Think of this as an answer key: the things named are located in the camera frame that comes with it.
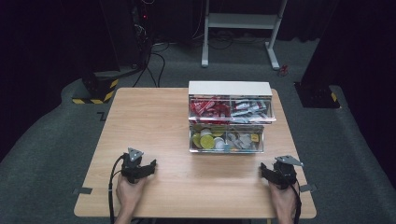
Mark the white metal stand frame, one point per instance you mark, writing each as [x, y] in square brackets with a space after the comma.
[239, 21]

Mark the person's right hand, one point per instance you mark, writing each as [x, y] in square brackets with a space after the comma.
[282, 200]

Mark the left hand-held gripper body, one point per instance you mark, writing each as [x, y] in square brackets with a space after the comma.
[132, 169]

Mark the pile of red packets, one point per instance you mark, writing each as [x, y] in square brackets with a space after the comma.
[210, 108]

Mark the black curtain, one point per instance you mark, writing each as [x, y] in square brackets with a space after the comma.
[358, 46]
[37, 46]

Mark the small red floor object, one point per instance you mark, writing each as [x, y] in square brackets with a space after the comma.
[283, 71]

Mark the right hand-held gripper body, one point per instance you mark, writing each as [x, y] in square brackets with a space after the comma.
[285, 171]

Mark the pile of grey sachets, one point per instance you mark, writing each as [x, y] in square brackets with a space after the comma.
[241, 140]

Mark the grey tape strip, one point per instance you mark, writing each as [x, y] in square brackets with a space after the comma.
[82, 190]
[308, 187]

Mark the clear drawer with packets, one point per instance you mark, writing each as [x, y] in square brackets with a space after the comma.
[230, 119]

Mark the pile of silver packets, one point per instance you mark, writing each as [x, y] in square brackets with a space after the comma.
[250, 109]

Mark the black yellow striped stand base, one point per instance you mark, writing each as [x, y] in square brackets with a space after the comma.
[99, 90]

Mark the pile of round creamer cups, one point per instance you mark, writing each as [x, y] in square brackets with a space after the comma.
[207, 141]

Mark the clear drawer with round cups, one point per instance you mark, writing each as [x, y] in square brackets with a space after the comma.
[227, 151]

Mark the dark equipment rack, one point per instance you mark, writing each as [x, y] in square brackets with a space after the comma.
[141, 28]

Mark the small yellow packet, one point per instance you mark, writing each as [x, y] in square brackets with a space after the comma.
[255, 137]

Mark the white clear drawer organizer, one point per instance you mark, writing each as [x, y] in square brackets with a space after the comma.
[230, 88]

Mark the person's left hand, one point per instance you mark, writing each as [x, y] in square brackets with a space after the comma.
[129, 194]

